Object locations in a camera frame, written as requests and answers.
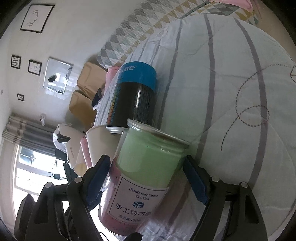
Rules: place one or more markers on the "pink paper wrapped jar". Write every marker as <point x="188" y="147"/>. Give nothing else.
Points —
<point x="85" y="150"/>

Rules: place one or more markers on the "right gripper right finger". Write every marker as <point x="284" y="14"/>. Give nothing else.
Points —
<point x="244" y="221"/>

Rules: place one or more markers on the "dark cloth on pillows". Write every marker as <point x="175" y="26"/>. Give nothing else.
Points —
<point x="97" y="97"/>

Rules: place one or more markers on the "black framed text print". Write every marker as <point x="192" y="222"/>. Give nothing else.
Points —
<point x="16" y="61"/>

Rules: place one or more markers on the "white chair with hanger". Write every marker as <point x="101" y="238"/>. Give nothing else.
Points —
<point x="67" y="139"/>

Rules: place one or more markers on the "small white paper cup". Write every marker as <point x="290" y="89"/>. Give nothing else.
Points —
<point x="80" y="166"/>

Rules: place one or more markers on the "striped white table cloth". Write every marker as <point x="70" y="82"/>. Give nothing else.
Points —
<point x="270" y="94"/>

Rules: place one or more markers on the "tan covered chair right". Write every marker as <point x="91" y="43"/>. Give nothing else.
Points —
<point x="92" y="77"/>

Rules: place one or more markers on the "framed branch print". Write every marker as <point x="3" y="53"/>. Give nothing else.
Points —
<point x="34" y="67"/>

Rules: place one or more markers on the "large white paper cup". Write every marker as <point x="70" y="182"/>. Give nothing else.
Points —
<point x="102" y="142"/>

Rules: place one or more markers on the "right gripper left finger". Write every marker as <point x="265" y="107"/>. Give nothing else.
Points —
<point x="62" y="212"/>

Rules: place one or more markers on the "glass jar pink green paper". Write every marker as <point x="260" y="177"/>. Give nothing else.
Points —
<point x="139" y="177"/>

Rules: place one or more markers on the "tiny black frame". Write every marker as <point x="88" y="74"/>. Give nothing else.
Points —
<point x="20" y="97"/>

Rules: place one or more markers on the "tan covered chair left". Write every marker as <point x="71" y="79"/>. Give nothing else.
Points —
<point x="81" y="107"/>

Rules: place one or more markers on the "large antler picture frame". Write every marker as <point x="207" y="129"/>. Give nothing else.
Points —
<point x="36" y="18"/>

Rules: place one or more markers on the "sofa with diamond pattern cover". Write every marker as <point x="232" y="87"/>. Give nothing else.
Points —
<point x="154" y="15"/>

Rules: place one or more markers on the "tan covered chair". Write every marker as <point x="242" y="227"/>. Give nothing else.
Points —
<point x="81" y="107"/>
<point x="92" y="77"/>

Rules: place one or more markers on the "grey striped curtain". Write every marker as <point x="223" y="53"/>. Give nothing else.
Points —
<point x="30" y="135"/>

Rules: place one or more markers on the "whiteboard on wall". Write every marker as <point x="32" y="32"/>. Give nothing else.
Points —
<point x="57" y="75"/>

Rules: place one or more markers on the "black blue CoolTowel can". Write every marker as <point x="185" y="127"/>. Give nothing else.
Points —
<point x="133" y="97"/>

